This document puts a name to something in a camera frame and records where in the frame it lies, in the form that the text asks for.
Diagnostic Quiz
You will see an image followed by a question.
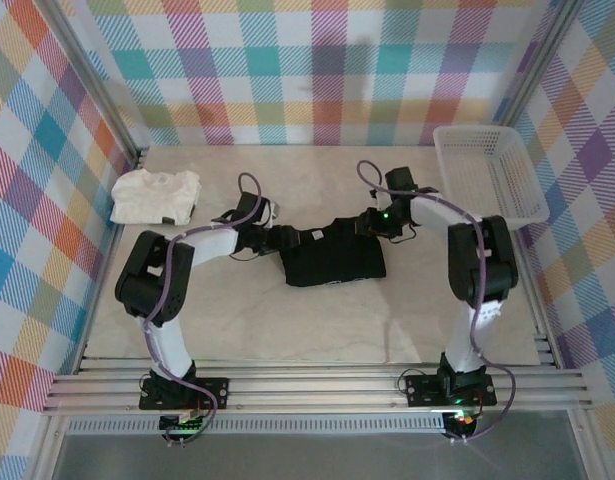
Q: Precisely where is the aluminium side rail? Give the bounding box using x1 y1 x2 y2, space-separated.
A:
26 219 126 480
506 229 608 480

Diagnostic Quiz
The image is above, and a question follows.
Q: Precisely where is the white plastic mesh basket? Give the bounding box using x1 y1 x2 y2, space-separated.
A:
431 124 552 232

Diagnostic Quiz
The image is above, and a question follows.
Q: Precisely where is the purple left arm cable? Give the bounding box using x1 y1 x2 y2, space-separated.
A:
144 172 264 446

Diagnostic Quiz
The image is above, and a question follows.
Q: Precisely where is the black t-shirt with flower print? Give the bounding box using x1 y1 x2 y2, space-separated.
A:
278 215 387 290

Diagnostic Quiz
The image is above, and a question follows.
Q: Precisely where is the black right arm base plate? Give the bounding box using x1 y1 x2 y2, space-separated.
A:
403 374 498 407

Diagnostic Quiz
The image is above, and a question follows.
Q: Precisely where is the folded white t-shirt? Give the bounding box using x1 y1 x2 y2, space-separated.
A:
110 168 203 226

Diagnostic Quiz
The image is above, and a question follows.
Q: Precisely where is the small controller circuit board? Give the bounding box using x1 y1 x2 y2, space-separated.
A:
444 409 481 435
158 408 208 444

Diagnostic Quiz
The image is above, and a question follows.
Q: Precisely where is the aluminium rail frame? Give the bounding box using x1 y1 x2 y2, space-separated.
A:
40 355 593 417

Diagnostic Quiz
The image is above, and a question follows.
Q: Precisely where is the slotted grey cable duct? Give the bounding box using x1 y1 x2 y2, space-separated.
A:
66 417 448 436

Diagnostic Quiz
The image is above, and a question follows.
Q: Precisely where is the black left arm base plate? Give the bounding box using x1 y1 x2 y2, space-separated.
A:
138 375 231 412

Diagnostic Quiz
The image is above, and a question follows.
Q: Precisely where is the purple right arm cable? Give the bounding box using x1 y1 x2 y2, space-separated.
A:
355 159 518 444

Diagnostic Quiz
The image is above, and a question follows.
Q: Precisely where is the aluminium corner post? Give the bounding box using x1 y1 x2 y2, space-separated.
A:
46 0 151 169
492 0 588 129

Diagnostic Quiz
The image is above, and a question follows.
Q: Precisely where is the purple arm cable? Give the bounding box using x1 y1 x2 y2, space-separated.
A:
144 172 264 446
355 159 518 444

